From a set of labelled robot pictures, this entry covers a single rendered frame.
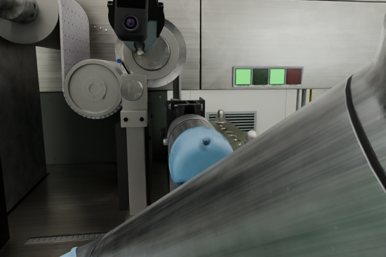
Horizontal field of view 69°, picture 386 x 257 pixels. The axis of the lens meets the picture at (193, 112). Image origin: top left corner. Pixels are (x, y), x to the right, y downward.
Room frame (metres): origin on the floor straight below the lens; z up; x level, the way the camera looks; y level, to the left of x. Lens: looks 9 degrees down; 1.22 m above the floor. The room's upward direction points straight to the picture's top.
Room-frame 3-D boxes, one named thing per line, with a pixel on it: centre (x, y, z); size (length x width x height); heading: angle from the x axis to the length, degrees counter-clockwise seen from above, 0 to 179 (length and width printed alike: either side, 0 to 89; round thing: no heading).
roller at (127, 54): (0.72, 0.10, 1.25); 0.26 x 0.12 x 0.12; 7
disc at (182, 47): (0.61, 0.09, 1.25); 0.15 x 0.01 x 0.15; 97
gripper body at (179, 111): (0.50, 0.01, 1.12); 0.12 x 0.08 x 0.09; 7
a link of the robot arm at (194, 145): (0.34, -0.01, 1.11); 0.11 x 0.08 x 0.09; 7
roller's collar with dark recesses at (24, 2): (0.55, 0.33, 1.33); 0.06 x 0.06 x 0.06; 7
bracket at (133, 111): (0.56, 0.12, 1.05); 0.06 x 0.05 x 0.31; 7
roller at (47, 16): (0.70, 0.35, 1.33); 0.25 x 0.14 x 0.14; 7
